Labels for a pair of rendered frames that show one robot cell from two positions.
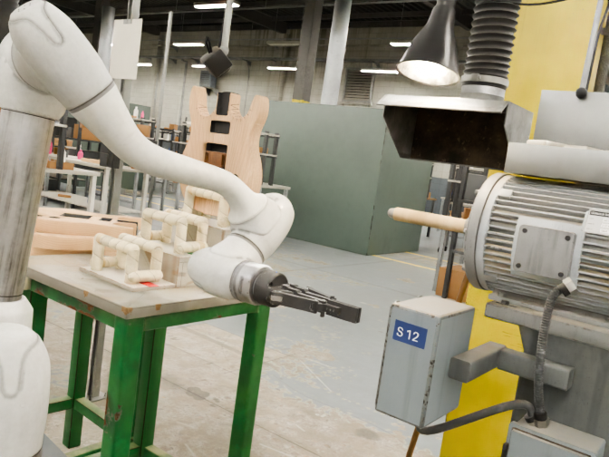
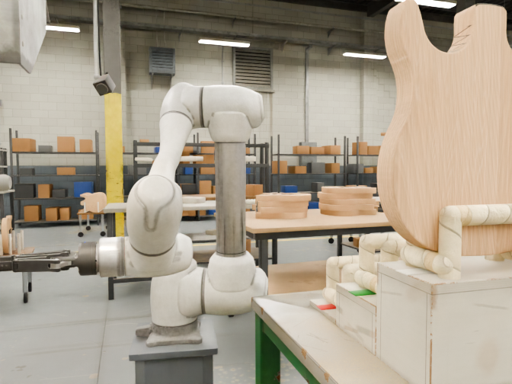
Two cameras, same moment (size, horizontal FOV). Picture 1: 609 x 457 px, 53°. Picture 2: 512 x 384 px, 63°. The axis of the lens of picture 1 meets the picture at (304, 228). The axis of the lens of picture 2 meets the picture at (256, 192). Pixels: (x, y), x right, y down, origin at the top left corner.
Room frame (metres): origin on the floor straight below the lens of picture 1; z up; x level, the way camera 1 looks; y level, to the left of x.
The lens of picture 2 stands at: (2.11, -0.47, 1.27)
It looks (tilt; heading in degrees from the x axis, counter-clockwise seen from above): 3 degrees down; 126
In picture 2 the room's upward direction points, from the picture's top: straight up
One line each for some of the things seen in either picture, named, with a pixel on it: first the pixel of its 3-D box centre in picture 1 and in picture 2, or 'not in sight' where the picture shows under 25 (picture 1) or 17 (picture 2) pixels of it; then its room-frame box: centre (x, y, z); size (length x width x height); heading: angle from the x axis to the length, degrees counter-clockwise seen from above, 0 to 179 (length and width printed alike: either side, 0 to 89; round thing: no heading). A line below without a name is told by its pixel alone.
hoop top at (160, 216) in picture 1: (164, 217); (401, 240); (1.84, 0.43, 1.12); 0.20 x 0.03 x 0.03; 52
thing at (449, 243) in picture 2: not in sight; (449, 246); (1.98, 0.21, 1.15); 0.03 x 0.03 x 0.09
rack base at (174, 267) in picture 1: (169, 261); (412, 310); (1.87, 0.40, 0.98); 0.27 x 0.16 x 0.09; 53
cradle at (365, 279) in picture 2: (192, 247); (372, 282); (1.81, 0.33, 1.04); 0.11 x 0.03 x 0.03; 143
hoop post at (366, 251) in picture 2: (180, 238); (366, 264); (1.79, 0.36, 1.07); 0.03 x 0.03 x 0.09
